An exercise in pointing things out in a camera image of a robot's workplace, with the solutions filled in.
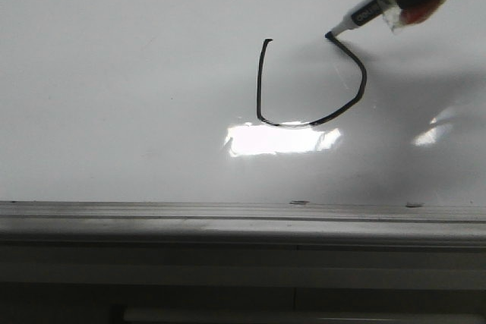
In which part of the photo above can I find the red round magnet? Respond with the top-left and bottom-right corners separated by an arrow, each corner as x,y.
399,6 -> 437,26

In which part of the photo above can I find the white black whiteboard marker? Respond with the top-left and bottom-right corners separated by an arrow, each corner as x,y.
325,0 -> 405,38

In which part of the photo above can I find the white whiteboard with aluminium frame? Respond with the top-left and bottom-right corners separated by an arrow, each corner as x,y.
1,0 -> 485,247

